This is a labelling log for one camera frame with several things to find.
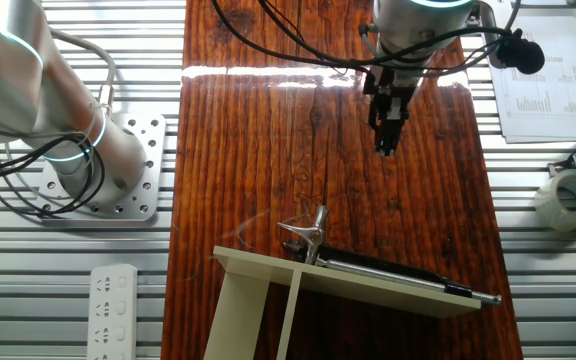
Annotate black C-clamp with steel screw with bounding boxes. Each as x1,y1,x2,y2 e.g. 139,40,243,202
282,238,503,307

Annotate black camera cable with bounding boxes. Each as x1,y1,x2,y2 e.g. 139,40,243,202
210,0,519,76

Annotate white power strip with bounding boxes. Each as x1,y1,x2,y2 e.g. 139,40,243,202
86,263,139,360

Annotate silver camera mount bracket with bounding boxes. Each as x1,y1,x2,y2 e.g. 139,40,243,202
477,2,502,69

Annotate thick grey cable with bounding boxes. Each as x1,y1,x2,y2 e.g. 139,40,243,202
50,27,118,116

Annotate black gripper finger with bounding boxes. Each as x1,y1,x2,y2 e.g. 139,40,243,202
373,119,390,154
388,118,405,157

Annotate thin black cable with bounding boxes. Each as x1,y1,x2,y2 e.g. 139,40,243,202
0,132,107,219

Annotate small grey clamp fixture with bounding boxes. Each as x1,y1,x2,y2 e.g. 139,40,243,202
533,168,576,233

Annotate printed paper sheets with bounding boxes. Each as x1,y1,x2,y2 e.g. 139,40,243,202
480,14,576,145

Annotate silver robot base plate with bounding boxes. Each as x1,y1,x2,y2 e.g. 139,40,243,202
35,112,168,221

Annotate brown wooden board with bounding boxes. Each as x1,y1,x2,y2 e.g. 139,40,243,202
160,0,524,360

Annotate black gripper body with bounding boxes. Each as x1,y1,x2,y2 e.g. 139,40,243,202
361,63,423,126

